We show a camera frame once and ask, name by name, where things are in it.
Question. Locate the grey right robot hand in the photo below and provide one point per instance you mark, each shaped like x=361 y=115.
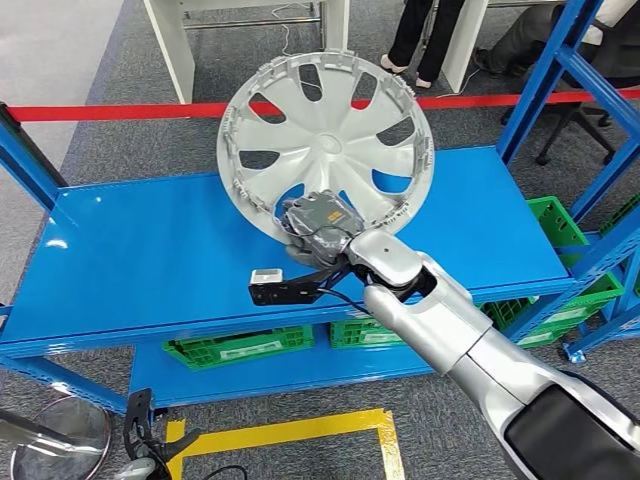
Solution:
x=324 y=225

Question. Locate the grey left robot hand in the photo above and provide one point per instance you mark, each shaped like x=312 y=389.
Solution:
x=160 y=457

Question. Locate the grey plastic wheel hubcap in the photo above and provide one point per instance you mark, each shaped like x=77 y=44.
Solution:
x=324 y=146

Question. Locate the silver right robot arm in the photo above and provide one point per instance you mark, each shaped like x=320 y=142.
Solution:
x=450 y=318

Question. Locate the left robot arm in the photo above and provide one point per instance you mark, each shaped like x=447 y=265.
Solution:
x=132 y=472

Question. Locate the blue metal shelf rack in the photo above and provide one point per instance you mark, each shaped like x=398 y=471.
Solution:
x=150 y=265

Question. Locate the chrome stanchion base and pole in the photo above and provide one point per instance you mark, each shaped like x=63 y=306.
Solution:
x=75 y=427

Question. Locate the green plastic crate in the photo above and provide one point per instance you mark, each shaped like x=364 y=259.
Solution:
x=360 y=334
x=555 y=222
x=240 y=348
x=620 y=212

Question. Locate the person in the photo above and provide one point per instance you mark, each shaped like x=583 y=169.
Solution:
x=404 y=33
x=515 y=40

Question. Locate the white desk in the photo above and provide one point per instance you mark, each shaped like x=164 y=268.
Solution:
x=460 y=53
x=167 y=53

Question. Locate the red barrier belt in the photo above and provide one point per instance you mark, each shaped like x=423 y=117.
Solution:
x=125 y=111

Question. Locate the black office chair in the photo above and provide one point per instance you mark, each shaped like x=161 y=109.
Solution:
x=570 y=119

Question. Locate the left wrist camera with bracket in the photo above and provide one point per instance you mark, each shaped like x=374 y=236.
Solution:
x=137 y=411

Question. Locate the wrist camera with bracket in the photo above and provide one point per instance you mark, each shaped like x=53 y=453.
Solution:
x=137 y=411
x=280 y=291

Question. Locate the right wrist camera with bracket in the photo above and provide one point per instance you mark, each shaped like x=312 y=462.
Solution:
x=280 y=291

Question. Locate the black post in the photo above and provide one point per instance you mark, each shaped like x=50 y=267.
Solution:
x=30 y=144

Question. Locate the blue metal rack frame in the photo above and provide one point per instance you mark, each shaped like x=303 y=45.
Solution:
x=615 y=324

